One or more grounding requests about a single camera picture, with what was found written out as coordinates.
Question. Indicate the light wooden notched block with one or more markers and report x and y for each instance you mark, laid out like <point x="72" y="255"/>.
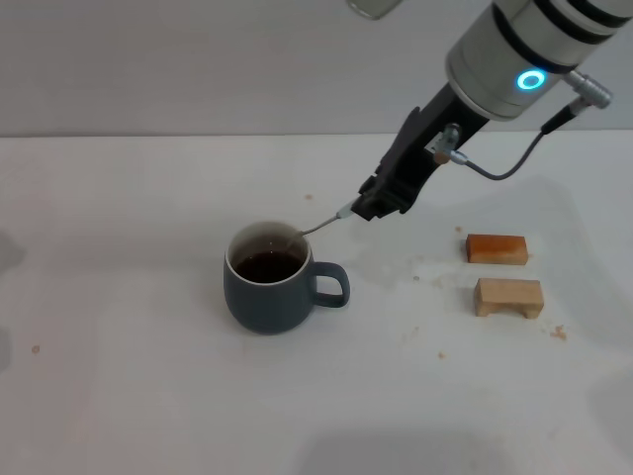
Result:
<point x="504" y="294"/>

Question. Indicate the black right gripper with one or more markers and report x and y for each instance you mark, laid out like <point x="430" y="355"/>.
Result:
<point x="415" y="148"/>

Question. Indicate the dark grey coffee mug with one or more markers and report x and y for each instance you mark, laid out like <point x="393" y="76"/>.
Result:
<point x="267" y="307"/>

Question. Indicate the orange stained wooden block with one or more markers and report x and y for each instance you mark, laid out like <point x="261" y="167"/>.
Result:
<point x="494" y="250"/>

